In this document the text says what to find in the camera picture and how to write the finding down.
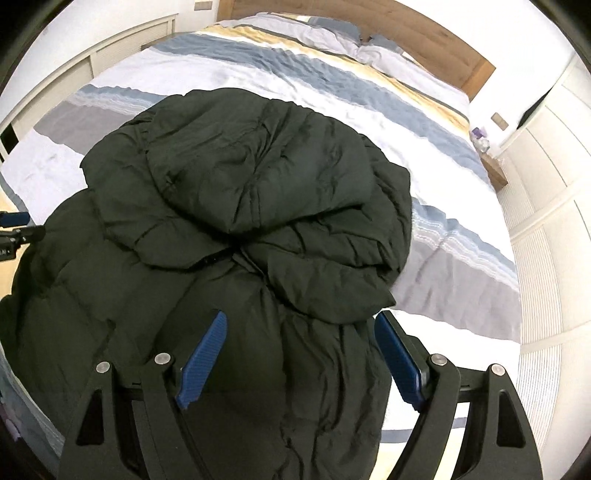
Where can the wooden nightstand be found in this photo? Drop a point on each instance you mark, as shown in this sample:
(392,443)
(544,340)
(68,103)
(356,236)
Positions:
(495,170)

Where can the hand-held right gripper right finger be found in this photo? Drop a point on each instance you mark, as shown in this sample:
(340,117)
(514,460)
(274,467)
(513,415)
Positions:
(399,360)

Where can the black puffer jacket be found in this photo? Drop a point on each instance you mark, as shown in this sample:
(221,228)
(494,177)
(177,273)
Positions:
(231,207)

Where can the small purple item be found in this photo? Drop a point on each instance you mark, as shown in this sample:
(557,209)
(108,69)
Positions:
(476,133)

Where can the wooden headboard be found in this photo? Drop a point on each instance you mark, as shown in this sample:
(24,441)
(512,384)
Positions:
(443,41)

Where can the bed with striped duvet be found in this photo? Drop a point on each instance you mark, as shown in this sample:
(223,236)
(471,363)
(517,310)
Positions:
(369,115)

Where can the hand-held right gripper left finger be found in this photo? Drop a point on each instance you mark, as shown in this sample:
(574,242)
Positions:
(203,360)

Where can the white wardrobe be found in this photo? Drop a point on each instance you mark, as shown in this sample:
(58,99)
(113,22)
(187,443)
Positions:
(549,207)

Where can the wall socket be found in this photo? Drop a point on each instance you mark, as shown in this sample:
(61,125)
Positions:
(499,121)
(205,4)

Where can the white low wall cabinet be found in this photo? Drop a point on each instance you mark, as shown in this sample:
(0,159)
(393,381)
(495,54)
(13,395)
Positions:
(69,78)

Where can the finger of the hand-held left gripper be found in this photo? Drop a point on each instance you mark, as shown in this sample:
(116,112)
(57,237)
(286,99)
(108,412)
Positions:
(14,218)
(32,233)

